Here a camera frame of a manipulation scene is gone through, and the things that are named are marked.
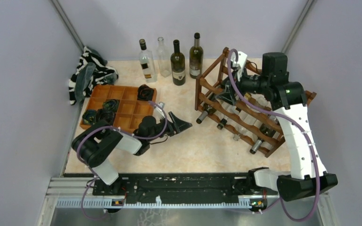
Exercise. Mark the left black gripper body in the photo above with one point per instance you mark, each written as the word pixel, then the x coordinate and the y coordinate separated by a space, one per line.
pixel 171 129

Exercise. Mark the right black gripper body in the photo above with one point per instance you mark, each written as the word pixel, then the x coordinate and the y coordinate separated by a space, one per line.
pixel 253 84

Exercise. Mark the green wine bottle silver neck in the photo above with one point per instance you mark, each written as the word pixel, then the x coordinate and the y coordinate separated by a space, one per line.
pixel 208 109

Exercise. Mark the brown wooden wine rack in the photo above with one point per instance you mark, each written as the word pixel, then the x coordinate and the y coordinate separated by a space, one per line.
pixel 254 104

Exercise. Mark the slim clear glass bottle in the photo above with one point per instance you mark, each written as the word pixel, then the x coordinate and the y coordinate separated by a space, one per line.
pixel 241 131

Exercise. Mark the olive wine bottle grey cap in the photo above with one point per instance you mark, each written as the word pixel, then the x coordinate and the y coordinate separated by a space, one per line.
pixel 267 131

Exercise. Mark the dark green wine bottle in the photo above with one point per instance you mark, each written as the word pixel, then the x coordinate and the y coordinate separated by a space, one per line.
pixel 196 55

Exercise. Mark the dark wine bottle black cap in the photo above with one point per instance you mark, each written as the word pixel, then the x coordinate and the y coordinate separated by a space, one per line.
pixel 178 65

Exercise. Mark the clear square spirit bottle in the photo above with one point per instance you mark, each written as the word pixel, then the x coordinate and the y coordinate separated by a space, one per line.
pixel 147 63

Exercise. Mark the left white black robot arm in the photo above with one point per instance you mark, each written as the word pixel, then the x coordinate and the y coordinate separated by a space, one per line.
pixel 94 145

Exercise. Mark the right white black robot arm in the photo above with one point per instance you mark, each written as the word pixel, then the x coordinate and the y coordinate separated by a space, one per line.
pixel 289 105

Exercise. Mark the black rolled sock top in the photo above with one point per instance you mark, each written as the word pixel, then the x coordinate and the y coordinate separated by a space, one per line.
pixel 145 93

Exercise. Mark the orange wooden compartment tray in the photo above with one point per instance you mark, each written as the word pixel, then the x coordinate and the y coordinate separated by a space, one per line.
pixel 130 112

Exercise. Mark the dark rolled sock middle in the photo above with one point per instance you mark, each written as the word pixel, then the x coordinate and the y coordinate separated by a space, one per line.
pixel 111 105

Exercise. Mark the dark rolled sock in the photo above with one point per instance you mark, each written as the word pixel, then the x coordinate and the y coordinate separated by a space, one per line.
pixel 105 115
pixel 111 105

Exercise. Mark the dark rolled sock front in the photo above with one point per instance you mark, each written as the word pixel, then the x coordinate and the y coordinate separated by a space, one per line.
pixel 105 115

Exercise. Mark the teal rolled sock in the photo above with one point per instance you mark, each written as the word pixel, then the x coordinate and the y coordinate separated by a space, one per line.
pixel 89 117

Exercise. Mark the zebra striped cloth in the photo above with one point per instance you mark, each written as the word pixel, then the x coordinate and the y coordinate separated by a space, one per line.
pixel 102 75

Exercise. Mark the grey blue cloth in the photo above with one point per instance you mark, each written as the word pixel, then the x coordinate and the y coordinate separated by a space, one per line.
pixel 83 80

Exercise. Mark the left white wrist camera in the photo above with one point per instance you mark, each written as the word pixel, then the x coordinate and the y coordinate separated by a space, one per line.
pixel 160 106

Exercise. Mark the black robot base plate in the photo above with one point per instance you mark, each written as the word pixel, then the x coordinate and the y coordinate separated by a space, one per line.
pixel 181 188

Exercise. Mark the grey cable comb strip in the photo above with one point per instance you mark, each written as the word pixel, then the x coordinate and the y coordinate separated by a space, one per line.
pixel 109 203

